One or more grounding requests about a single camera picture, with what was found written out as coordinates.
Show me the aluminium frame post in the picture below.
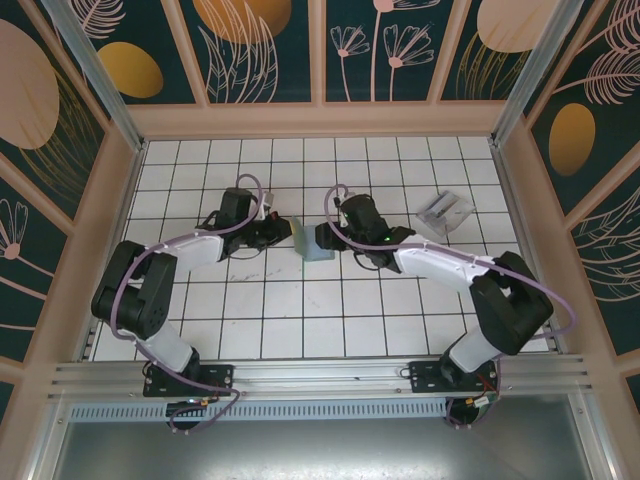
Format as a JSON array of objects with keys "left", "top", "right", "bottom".
[
  {"left": 42, "top": 0, "right": 147, "bottom": 154},
  {"left": 489, "top": 0, "right": 592, "bottom": 147}
]

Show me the aluminium mounting rail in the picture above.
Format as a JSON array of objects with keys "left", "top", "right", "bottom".
[{"left": 47, "top": 353, "right": 596, "bottom": 401}]

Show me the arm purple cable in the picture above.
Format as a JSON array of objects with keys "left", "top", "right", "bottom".
[
  {"left": 110, "top": 173, "right": 266, "bottom": 436},
  {"left": 324, "top": 183, "right": 579, "bottom": 431}
]

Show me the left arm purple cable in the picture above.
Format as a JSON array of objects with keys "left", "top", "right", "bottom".
[{"left": 110, "top": 173, "right": 266, "bottom": 436}]

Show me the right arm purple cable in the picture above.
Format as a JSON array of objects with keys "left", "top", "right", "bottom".
[{"left": 324, "top": 183, "right": 579, "bottom": 431}]

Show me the black controller box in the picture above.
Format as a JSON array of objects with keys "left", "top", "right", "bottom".
[{"left": 164, "top": 398, "right": 214, "bottom": 434}]

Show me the slotted grey cable duct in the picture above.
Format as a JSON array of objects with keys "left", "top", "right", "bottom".
[{"left": 67, "top": 402, "right": 451, "bottom": 422}]

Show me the grey metal sheet panel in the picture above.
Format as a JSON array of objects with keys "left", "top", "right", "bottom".
[{"left": 49, "top": 419, "right": 609, "bottom": 480}]

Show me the green circuit board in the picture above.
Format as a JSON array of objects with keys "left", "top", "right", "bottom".
[{"left": 472, "top": 393, "right": 499, "bottom": 416}]

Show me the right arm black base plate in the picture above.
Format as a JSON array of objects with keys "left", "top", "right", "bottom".
[{"left": 408, "top": 359, "right": 501, "bottom": 396}]

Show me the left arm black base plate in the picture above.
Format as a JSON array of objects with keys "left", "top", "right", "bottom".
[{"left": 143, "top": 363, "right": 236, "bottom": 399}]

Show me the clear acrylic card box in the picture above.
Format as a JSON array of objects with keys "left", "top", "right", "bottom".
[{"left": 415, "top": 190, "right": 475, "bottom": 235}]

